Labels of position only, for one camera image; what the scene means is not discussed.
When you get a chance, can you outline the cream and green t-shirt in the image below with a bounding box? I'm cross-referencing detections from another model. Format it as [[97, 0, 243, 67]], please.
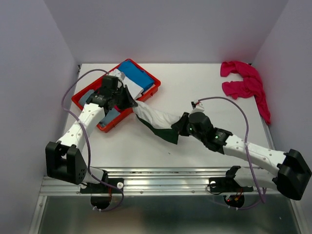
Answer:
[[133, 101, 181, 144]]

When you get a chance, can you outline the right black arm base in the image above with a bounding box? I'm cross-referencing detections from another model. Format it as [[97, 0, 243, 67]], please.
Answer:
[[207, 166, 254, 194]]

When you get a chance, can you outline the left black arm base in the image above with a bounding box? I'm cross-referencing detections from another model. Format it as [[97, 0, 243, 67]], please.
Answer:
[[80, 167, 124, 195]]

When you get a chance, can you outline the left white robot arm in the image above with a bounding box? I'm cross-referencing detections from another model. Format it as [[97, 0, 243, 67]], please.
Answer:
[[45, 75, 137, 192]]

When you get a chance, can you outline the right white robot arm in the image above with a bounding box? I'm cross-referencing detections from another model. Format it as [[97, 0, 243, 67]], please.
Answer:
[[172, 112, 312, 200]]

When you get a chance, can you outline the grey rolled t-shirt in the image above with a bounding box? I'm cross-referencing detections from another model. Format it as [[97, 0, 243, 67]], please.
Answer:
[[78, 89, 120, 128]]

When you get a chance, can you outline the white rolled t-shirt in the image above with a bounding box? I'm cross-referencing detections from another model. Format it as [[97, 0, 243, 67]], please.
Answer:
[[108, 69, 143, 100]]

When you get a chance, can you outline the blue rolled t-shirt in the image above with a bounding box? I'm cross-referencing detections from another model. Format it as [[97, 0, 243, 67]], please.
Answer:
[[118, 60, 154, 92]]

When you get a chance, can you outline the magenta crumpled t-shirt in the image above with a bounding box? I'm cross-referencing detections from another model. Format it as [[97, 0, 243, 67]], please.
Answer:
[[220, 61, 271, 125]]

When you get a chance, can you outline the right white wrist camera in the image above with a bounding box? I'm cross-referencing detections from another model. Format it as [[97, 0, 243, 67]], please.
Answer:
[[191, 100, 205, 114]]

